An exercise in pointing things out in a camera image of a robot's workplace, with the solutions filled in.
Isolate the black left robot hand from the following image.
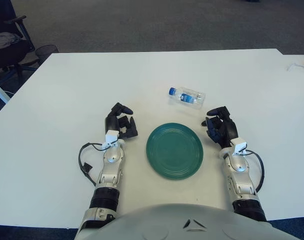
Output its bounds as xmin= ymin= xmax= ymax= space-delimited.
xmin=104 ymin=102 xmax=139 ymax=139

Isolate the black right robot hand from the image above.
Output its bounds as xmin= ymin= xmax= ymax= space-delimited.
xmin=201 ymin=105 xmax=239 ymax=151

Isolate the clear bottle blue cap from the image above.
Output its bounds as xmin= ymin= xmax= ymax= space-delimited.
xmin=166 ymin=86 xmax=207 ymax=111

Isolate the green round plate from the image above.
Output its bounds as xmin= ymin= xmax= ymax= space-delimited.
xmin=146 ymin=122 xmax=204 ymax=181

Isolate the black mesh waste bin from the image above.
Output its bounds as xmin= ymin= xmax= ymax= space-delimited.
xmin=35 ymin=44 xmax=60 ymax=66

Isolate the grey robot torso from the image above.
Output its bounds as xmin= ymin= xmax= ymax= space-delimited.
xmin=74 ymin=202 xmax=304 ymax=240

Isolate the black office chair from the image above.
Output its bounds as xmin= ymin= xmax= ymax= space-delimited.
xmin=0 ymin=0 xmax=41 ymax=85

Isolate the grey crumpled cloth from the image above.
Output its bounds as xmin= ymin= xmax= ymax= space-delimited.
xmin=0 ymin=31 xmax=22 ymax=50

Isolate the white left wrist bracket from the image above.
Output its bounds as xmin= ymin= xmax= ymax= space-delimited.
xmin=103 ymin=129 xmax=125 ymax=150

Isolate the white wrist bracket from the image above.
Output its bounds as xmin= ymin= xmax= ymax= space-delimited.
xmin=103 ymin=129 xmax=125 ymax=150
xmin=229 ymin=136 xmax=248 ymax=156

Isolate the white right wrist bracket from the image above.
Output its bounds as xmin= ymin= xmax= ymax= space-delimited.
xmin=229 ymin=136 xmax=248 ymax=156

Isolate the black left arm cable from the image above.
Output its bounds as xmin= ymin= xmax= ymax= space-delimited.
xmin=78 ymin=142 xmax=110 ymax=187

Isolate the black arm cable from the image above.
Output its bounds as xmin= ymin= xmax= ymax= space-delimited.
xmin=241 ymin=149 xmax=264 ymax=193
xmin=78 ymin=142 xmax=110 ymax=187

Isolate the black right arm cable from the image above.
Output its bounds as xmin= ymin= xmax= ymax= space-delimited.
xmin=241 ymin=149 xmax=264 ymax=193

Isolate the white cable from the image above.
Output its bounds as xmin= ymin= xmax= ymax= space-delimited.
xmin=286 ymin=61 xmax=304 ymax=76

